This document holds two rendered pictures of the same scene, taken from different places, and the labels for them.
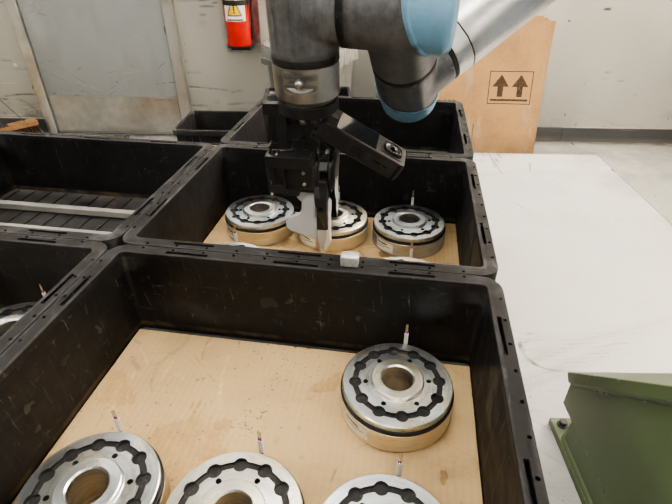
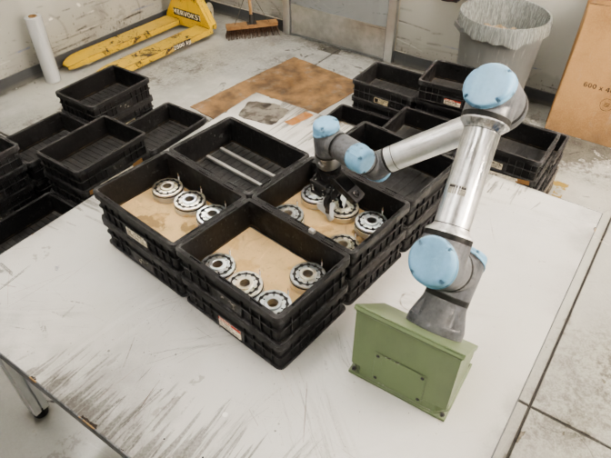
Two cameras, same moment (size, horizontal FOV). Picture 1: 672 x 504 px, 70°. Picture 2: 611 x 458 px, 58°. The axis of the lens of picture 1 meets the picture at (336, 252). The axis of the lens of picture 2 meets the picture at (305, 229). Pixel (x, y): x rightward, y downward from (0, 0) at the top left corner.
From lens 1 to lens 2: 118 cm
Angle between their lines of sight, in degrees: 26
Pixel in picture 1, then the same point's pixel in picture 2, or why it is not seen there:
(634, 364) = not seen: hidden behind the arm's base
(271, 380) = (277, 260)
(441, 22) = (355, 167)
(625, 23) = not seen: outside the picture
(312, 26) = (323, 150)
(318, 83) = (326, 164)
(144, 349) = (247, 234)
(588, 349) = not seen: hidden behind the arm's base
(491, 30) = (404, 161)
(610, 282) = (484, 289)
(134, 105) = (351, 26)
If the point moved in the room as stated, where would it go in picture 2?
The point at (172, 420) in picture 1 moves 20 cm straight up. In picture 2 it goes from (245, 259) to (239, 206)
